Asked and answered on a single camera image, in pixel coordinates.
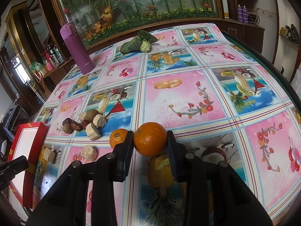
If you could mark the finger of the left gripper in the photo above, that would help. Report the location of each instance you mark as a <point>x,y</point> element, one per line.
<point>10,169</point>

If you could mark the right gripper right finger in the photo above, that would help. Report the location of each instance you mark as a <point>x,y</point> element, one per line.
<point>177,158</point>

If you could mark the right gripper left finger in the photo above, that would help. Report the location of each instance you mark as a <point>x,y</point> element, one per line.
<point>123,153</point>

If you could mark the small orange tangerine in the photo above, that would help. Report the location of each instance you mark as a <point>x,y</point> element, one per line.
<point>117,137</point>

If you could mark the large orange tangerine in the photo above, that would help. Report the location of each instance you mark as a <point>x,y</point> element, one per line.
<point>150,139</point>

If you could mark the dark red jujube date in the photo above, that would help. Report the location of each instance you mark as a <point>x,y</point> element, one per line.
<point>76,126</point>

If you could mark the beige cake cube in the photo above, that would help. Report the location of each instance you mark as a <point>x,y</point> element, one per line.
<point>92,132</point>
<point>99,121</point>

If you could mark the red rimmed white tray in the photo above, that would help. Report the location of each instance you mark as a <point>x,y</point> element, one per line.
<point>26,147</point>

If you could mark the beige cake piece lower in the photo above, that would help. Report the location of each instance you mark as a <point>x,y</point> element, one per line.
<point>89,153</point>

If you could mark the beige cake cube front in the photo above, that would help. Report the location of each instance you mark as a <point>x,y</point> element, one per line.
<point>92,132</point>

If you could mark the beige cake piece near tray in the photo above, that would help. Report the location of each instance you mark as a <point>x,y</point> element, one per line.
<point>49,155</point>

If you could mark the beige cake piece behind kiwi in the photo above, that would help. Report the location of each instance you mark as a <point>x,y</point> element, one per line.
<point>82,116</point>

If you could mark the small brown kiwi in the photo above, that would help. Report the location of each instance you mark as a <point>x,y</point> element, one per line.
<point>67,129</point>

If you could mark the dark purple round fruit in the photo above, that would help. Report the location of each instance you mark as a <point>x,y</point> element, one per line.
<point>67,121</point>

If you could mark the colourful fruit print tablecloth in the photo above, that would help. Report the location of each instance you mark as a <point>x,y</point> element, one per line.
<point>221,101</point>

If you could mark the green leafy cauliflower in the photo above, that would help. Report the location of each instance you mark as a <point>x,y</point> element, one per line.
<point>141,42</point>

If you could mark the pink thermos on cabinet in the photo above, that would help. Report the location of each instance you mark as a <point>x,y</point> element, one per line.
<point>49,64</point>

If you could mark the purple thermos bottle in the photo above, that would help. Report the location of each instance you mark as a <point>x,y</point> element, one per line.
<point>76,48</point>

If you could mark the dark wooden cabinet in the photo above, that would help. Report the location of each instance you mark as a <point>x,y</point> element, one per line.
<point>250,34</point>

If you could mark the floral glass screen panel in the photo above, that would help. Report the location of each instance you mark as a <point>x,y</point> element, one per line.
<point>96,20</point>

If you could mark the purple bottles on shelf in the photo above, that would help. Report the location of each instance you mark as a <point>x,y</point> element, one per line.
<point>243,14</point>

